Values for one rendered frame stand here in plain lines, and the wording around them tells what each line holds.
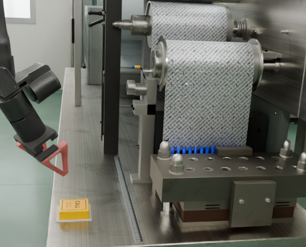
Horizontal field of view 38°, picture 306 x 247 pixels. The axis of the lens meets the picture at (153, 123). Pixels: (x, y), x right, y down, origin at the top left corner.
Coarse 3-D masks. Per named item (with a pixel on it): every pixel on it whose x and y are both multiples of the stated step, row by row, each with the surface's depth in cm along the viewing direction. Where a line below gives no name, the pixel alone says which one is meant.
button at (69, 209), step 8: (64, 200) 109; (72, 200) 109; (80, 200) 109; (64, 208) 105; (72, 208) 105; (80, 208) 105; (88, 208) 105; (64, 216) 103; (72, 216) 104; (80, 216) 104; (88, 216) 105
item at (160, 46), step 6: (162, 48) 113; (252, 48) 118; (162, 54) 113; (162, 60) 113; (258, 60) 116; (162, 66) 113; (258, 66) 116; (162, 72) 113; (156, 78) 121; (162, 78) 114
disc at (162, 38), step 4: (160, 36) 117; (160, 40) 117; (164, 40) 112; (164, 44) 112; (156, 48) 122; (164, 48) 112; (164, 52) 112; (164, 68) 112; (164, 72) 112; (164, 76) 112; (164, 80) 112; (164, 84) 113; (160, 88) 117
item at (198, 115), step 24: (168, 96) 114; (192, 96) 115; (216, 96) 116; (240, 96) 117; (168, 120) 115; (192, 120) 117; (216, 120) 118; (240, 120) 119; (192, 144) 118; (216, 144) 120; (240, 144) 121
